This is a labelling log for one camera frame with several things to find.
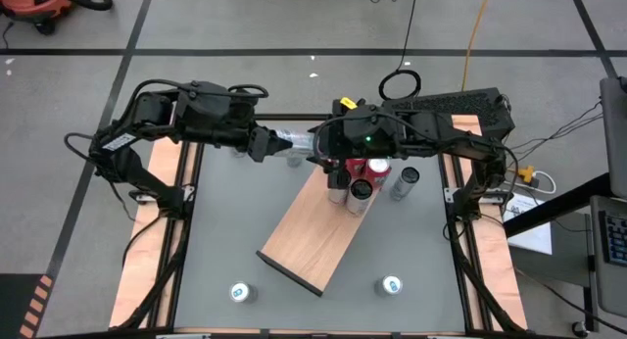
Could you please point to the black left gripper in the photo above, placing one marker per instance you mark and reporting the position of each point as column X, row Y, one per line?
column 259, row 144

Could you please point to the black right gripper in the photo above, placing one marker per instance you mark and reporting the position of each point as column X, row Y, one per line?
column 333, row 148

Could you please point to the white Celsius can red print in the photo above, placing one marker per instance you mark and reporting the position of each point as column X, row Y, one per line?
column 360, row 202
column 299, row 140

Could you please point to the white can with green leaf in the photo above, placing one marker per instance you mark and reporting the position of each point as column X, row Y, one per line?
column 338, row 194

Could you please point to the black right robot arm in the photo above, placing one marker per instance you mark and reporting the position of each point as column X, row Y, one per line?
column 460, row 133

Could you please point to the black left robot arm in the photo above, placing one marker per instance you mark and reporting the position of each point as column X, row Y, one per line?
column 147, row 113

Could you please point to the yellow clip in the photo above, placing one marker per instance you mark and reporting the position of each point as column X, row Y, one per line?
column 348, row 103

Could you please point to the white Celsius Arctic can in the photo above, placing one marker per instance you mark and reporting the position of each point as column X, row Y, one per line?
column 402, row 187

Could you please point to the black perforated computer case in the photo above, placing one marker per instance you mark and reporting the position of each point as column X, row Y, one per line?
column 465, row 104

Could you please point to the white paper sheet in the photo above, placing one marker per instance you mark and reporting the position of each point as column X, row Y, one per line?
column 534, row 236

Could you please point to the grey monitor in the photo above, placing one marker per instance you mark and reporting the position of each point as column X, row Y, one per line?
column 614, row 133

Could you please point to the orange shop vacuum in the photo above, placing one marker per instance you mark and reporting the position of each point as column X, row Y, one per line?
column 34, row 1

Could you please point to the backlit computer keyboard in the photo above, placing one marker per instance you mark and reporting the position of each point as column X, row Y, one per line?
column 616, row 238

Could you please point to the grey side desk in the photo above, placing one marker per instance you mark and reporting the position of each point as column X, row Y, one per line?
column 607, row 290

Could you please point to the black mat hazard stripes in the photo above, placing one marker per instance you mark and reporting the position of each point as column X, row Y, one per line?
column 14, row 305

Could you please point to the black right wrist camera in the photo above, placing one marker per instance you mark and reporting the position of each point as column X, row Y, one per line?
column 365, row 128

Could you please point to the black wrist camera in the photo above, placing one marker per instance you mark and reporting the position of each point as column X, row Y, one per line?
column 240, row 111
column 365, row 128

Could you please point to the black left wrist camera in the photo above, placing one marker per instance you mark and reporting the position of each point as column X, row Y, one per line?
column 240, row 111

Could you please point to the wooden shelf black metal frame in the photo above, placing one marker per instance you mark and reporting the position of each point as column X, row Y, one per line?
column 313, row 231

